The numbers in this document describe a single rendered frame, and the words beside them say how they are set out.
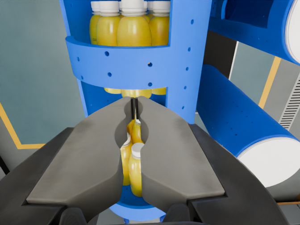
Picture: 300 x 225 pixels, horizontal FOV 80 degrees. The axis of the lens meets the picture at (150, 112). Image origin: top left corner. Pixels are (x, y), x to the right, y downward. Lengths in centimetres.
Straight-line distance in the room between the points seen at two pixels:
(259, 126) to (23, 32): 165
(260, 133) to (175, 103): 50
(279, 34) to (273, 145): 38
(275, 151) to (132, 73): 65
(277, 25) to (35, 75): 167
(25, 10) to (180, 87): 150
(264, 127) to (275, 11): 40
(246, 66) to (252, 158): 115
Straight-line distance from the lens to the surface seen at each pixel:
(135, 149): 48
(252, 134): 78
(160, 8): 39
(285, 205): 330
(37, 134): 218
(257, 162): 82
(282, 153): 85
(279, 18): 61
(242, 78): 185
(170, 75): 30
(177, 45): 30
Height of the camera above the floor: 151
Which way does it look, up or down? 59 degrees down
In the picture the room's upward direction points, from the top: 175 degrees clockwise
